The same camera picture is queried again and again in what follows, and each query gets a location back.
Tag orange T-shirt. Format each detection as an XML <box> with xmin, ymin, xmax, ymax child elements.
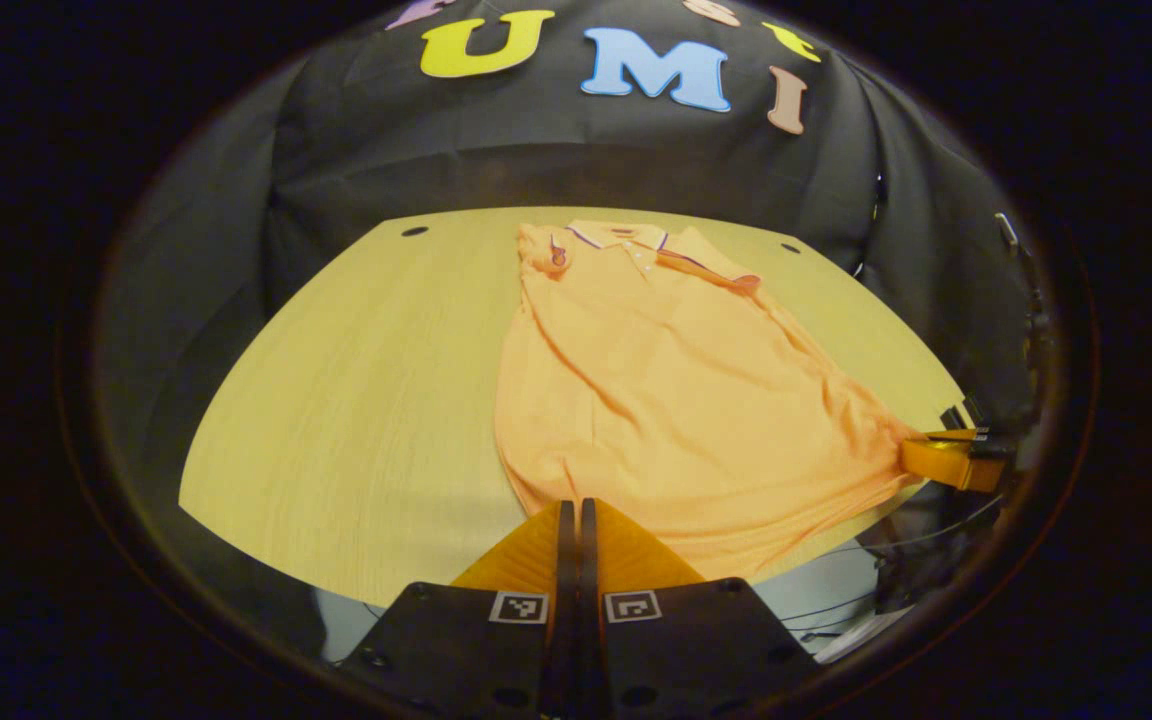
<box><xmin>493</xmin><ymin>220</ymin><xmax>922</xmax><ymax>583</ymax></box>

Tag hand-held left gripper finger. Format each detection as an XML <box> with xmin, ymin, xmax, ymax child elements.
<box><xmin>579</xmin><ymin>498</ymin><xmax>822</xmax><ymax>720</ymax></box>
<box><xmin>336</xmin><ymin>498</ymin><xmax>577</xmax><ymax>720</ymax></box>

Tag black backdrop cloth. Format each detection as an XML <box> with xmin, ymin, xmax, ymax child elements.
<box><xmin>96</xmin><ymin>0</ymin><xmax>1047</xmax><ymax>501</ymax></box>

